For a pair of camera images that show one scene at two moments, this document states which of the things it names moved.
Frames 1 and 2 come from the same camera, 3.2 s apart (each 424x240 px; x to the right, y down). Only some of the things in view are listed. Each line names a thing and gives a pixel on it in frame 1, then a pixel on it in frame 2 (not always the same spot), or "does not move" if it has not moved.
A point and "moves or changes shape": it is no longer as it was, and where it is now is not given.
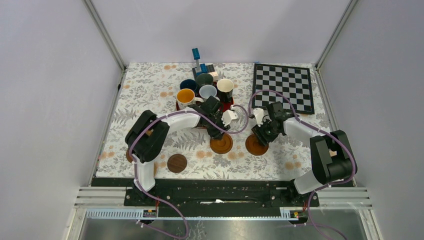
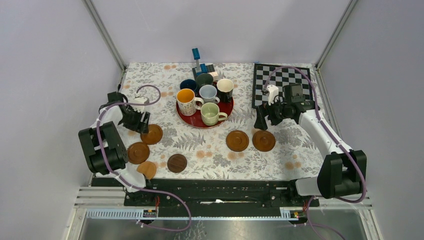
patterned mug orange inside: x=186 y=97 does not move
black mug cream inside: x=225 y=87 does not move
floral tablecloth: x=188 y=152 does not move
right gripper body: x=266 y=133 -> x=277 y=112
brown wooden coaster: x=222 y=146 -> x=237 y=140
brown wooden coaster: x=254 y=146 moves or changes shape
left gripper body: x=217 y=120 -> x=133 y=116
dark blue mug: x=188 y=84 does not move
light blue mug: x=207 y=90 does not move
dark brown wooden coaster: x=177 y=163 does not move
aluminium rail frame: x=108 y=204 does not move
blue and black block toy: x=204 y=69 does not move
